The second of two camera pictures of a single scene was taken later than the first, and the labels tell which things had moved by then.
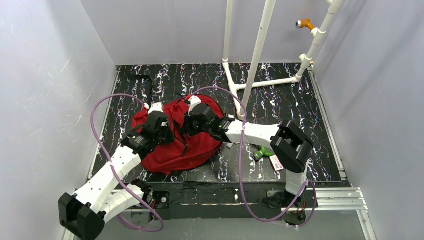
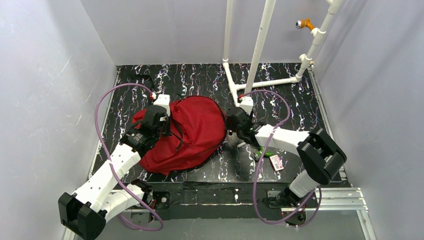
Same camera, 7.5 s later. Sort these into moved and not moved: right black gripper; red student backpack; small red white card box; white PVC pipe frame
Moved: right black gripper
Not moved: white PVC pipe frame; red student backpack; small red white card box
